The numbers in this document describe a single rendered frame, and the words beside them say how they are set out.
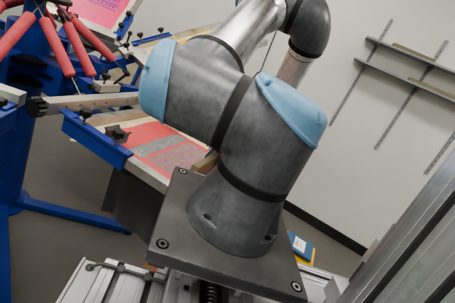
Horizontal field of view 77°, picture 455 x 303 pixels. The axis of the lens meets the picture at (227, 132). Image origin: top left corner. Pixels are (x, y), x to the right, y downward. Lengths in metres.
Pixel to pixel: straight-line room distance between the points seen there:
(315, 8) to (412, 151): 2.59
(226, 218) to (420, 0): 2.95
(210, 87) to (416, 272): 0.29
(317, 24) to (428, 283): 0.56
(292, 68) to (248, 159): 0.47
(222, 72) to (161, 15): 3.39
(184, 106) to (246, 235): 0.19
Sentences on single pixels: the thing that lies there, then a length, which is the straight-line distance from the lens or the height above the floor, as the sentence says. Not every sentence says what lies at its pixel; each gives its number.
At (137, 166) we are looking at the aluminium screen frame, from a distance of 1.04.
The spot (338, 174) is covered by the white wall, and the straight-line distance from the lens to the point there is 3.21.
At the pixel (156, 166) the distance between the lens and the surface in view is 1.14.
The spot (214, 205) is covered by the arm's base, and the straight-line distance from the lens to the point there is 0.42.
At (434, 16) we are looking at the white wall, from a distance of 3.19.
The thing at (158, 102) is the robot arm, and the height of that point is 1.40.
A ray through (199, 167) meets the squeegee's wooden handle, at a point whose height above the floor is 1.05.
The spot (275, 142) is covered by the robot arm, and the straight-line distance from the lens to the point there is 0.36.
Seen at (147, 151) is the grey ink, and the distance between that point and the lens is 1.22.
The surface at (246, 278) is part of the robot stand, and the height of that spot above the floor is 1.26.
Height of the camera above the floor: 1.53
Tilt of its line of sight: 19 degrees down
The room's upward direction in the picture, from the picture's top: 25 degrees clockwise
